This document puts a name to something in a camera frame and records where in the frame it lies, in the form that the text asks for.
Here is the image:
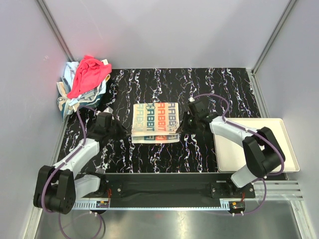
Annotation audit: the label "cream rabbit print towel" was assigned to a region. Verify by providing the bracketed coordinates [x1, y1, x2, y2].
[131, 103, 179, 144]

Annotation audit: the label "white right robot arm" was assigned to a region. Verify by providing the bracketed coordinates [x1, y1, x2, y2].
[176, 98, 286, 198]

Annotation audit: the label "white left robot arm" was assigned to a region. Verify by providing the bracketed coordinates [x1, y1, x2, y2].
[33, 108, 129, 214]

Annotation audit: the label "teal patterned towel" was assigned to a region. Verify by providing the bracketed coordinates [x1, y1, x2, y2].
[57, 81, 106, 121]

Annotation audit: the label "white plastic tray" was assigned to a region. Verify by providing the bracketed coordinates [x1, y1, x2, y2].
[213, 118, 300, 173]

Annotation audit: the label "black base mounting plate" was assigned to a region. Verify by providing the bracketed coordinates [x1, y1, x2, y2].
[102, 173, 255, 199]

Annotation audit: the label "red pink towel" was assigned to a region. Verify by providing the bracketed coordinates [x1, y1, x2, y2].
[67, 55, 112, 99]

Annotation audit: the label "white light blue towel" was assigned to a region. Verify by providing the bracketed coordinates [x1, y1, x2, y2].
[62, 62, 79, 90]

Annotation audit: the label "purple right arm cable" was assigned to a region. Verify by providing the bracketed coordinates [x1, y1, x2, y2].
[193, 93, 286, 216]

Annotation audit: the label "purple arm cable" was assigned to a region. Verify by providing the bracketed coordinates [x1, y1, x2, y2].
[193, 93, 286, 216]
[41, 105, 104, 238]

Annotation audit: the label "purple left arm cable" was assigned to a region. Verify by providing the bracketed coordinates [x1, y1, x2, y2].
[41, 105, 104, 238]

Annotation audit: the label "aluminium rail frame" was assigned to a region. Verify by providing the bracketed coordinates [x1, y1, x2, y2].
[25, 176, 317, 239]

